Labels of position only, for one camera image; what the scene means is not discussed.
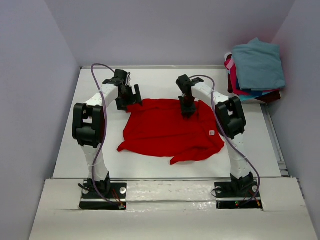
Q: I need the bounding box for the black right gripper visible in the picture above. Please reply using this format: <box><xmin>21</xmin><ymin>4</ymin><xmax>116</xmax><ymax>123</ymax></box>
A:
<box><xmin>179</xmin><ymin>94</ymin><xmax>197</xmax><ymax>118</ymax></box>

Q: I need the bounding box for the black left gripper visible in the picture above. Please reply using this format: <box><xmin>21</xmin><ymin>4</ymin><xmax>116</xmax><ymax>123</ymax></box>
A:
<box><xmin>116</xmin><ymin>84</ymin><xmax>143</xmax><ymax>111</ymax></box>

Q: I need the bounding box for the red t shirt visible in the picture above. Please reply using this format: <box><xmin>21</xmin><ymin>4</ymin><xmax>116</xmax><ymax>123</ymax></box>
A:
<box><xmin>117</xmin><ymin>99</ymin><xmax>225</xmax><ymax>165</ymax></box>

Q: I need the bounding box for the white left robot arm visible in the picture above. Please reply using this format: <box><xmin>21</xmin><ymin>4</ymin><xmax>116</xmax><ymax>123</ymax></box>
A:
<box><xmin>72</xmin><ymin>64</ymin><xmax>142</xmax><ymax>198</ymax></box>

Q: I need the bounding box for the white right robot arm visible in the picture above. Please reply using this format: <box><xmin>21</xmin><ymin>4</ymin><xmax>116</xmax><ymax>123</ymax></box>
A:
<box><xmin>176</xmin><ymin>74</ymin><xmax>256</xmax><ymax>198</ymax></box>

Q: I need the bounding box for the pink t shirt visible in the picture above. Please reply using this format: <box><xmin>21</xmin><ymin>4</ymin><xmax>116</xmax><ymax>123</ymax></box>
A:
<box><xmin>224</xmin><ymin>52</ymin><xmax>241</xmax><ymax>95</ymax></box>

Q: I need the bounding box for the bright blue t shirt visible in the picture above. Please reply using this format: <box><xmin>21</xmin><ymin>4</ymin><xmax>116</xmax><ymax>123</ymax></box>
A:
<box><xmin>235</xmin><ymin>79</ymin><xmax>270</xmax><ymax>98</ymax></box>

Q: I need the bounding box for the dark maroon t shirt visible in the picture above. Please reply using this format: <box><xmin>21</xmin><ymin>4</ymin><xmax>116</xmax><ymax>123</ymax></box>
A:
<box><xmin>255</xmin><ymin>90</ymin><xmax>281</xmax><ymax>104</ymax></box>

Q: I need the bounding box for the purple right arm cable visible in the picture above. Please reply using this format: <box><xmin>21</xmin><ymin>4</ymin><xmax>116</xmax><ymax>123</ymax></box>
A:
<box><xmin>188</xmin><ymin>74</ymin><xmax>261</xmax><ymax>207</ymax></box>

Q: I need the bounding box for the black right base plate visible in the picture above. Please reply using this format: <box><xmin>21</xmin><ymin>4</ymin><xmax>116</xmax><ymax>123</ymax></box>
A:
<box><xmin>211</xmin><ymin>181</ymin><xmax>263</xmax><ymax>210</ymax></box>

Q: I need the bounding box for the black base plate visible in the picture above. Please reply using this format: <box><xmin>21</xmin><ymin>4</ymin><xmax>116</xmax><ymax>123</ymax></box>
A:
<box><xmin>211</xmin><ymin>181</ymin><xmax>263</xmax><ymax>210</ymax></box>
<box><xmin>78</xmin><ymin>179</ymin><xmax>128</xmax><ymax>211</ymax></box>

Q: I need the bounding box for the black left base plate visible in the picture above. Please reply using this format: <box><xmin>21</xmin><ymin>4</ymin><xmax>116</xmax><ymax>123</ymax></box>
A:
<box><xmin>78</xmin><ymin>179</ymin><xmax>128</xmax><ymax>211</ymax></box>

